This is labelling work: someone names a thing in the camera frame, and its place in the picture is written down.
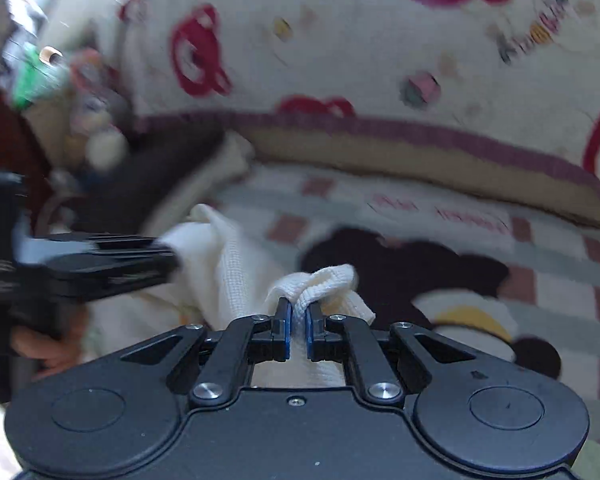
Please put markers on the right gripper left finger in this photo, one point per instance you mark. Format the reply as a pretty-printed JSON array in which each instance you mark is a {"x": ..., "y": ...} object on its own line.
[{"x": 271, "y": 337}]

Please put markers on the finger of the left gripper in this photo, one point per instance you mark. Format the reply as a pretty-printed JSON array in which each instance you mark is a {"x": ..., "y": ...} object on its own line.
[{"x": 76, "y": 268}]

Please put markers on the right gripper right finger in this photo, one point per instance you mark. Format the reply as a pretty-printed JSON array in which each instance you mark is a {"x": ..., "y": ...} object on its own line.
[{"x": 322, "y": 344}]

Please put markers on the white waffle knit garment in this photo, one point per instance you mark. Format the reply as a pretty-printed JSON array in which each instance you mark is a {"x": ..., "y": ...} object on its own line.
[{"x": 223, "y": 276}]

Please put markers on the person's left hand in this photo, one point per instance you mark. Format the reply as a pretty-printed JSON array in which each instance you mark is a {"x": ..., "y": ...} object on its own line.
[{"x": 56, "y": 356}]

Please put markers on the dark brown garment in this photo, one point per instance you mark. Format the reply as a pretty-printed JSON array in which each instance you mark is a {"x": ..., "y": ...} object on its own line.
[{"x": 121, "y": 201}]

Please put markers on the colourful toy pile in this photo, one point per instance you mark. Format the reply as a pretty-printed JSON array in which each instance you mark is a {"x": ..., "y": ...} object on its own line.
[{"x": 95, "y": 143}]

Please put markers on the green plastic toy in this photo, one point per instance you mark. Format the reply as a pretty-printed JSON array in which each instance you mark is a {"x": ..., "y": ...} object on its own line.
[{"x": 40, "y": 74}]

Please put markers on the beige mattress side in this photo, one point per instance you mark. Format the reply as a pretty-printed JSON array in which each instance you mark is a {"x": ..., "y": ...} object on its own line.
[{"x": 447, "y": 168}]

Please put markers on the checkered cartoon play mat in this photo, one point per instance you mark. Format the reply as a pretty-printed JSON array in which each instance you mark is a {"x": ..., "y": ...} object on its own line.
[{"x": 508, "y": 280}]

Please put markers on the white cartoon print bedspread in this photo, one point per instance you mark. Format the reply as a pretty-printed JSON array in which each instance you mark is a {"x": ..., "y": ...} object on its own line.
[{"x": 513, "y": 81}]

